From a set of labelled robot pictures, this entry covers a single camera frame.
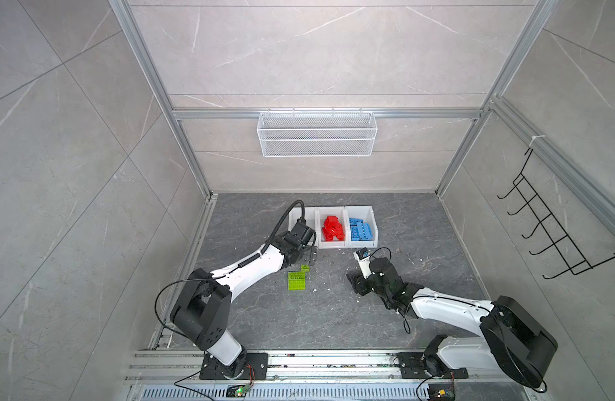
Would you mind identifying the red curved arch piece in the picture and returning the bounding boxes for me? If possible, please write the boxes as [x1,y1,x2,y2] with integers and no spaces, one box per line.
[322,216,345,242]

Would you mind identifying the green studded brick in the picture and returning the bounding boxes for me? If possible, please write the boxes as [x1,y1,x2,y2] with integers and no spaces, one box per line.
[287,279,307,291]

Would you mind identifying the blue brick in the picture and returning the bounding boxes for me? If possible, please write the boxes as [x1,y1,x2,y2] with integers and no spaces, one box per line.
[349,218,373,242]

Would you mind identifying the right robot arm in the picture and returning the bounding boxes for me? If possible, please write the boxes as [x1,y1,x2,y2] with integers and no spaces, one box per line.
[347,249,558,393]

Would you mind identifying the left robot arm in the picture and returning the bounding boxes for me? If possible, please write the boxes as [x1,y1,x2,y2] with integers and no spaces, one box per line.
[155,200,316,377]

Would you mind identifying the left white bin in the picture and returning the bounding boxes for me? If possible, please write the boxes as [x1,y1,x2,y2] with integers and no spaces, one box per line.
[287,207,319,247]

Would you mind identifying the white bin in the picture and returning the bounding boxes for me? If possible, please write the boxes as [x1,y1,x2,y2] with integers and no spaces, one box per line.
[344,206,378,248]
[287,207,319,247]
[316,207,350,249]

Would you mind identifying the middle white bin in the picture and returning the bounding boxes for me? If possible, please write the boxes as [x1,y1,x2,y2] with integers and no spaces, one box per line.
[316,207,350,249]

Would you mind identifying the right white bin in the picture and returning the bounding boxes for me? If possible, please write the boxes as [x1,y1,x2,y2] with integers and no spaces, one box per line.
[344,206,378,248]

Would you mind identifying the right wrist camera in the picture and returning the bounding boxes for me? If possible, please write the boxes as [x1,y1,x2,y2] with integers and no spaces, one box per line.
[354,247,372,279]

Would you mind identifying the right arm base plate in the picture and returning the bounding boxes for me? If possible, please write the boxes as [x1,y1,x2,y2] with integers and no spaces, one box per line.
[394,352,469,379]

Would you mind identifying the white wire mesh basket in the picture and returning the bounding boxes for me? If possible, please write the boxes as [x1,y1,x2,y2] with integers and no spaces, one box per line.
[257,111,378,158]

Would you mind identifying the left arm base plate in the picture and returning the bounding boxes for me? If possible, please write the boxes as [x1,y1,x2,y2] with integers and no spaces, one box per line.
[199,352,269,380]

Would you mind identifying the black wire hook rack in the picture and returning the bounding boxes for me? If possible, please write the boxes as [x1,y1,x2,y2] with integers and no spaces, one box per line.
[497,148,615,280]

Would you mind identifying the aluminium front rail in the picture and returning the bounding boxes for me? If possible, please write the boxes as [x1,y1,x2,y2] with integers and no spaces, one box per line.
[121,349,535,400]

